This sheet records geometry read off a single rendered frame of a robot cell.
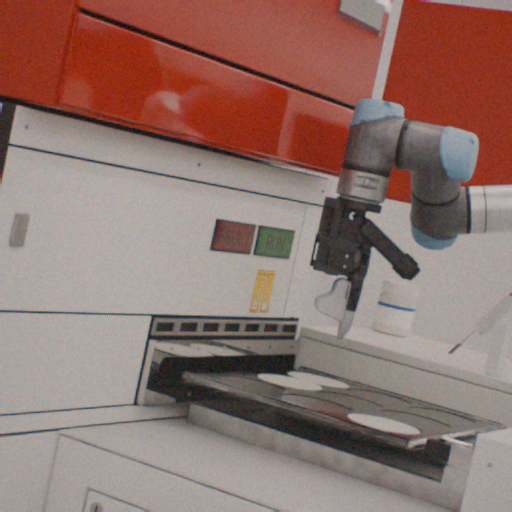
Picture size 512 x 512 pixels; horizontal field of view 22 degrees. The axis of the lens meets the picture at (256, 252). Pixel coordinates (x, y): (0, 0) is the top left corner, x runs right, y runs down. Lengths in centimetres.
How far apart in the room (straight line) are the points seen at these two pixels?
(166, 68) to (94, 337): 37
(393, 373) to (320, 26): 58
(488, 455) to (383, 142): 61
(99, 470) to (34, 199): 36
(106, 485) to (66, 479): 6
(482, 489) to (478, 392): 59
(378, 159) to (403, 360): 37
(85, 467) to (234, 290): 44
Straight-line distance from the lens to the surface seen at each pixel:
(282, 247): 211
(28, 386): 166
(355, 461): 181
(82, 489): 172
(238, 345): 204
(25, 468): 170
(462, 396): 211
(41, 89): 152
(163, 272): 184
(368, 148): 195
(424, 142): 193
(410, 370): 214
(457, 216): 202
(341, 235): 197
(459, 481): 172
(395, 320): 240
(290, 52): 193
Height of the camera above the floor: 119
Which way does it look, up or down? 3 degrees down
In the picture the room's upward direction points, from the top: 12 degrees clockwise
